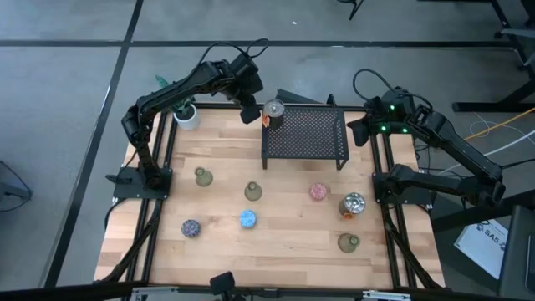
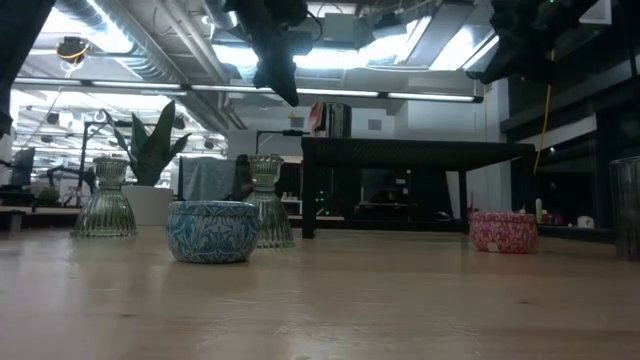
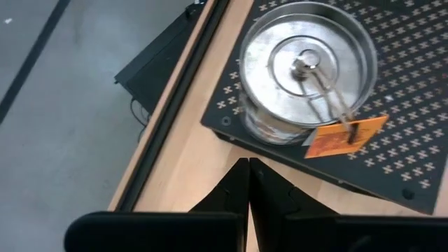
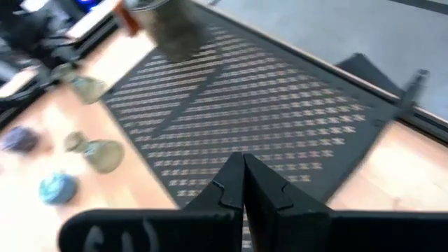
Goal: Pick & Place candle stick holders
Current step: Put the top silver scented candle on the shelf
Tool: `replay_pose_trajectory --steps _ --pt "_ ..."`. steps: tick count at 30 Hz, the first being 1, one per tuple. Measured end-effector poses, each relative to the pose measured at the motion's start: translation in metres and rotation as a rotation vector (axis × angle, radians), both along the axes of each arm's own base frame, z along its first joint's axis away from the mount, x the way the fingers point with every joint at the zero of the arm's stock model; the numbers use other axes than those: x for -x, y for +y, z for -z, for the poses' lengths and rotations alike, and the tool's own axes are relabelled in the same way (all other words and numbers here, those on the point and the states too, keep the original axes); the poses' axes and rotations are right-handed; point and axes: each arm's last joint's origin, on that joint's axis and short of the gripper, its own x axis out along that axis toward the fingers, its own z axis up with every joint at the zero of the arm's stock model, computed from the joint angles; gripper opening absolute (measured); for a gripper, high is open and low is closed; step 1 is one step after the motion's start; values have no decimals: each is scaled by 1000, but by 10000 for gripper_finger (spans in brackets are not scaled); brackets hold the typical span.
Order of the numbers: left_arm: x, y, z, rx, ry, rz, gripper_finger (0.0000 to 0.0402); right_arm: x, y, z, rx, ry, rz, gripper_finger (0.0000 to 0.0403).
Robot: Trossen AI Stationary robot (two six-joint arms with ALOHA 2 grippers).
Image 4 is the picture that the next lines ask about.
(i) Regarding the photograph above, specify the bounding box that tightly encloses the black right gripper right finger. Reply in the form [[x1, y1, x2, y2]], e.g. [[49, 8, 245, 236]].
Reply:
[[244, 153, 448, 252]]

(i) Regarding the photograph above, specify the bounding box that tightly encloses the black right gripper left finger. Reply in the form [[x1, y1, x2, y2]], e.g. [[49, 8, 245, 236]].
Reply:
[[57, 153, 245, 252]]

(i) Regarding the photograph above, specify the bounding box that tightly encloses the ribbed glass candlestick holder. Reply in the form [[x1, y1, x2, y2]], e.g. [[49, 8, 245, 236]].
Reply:
[[51, 62, 109, 106], [64, 131, 126, 175]]

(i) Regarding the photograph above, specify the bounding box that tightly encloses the black side table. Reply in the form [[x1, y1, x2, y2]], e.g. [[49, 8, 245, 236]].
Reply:
[[100, 0, 431, 211]]

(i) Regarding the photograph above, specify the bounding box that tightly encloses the blue patterned candle tin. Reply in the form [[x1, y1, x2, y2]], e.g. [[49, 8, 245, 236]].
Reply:
[[38, 172, 79, 207]]

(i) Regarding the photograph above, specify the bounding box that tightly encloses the purple patterned candle tin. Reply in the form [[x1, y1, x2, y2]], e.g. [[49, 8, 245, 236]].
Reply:
[[1, 125, 40, 154]]

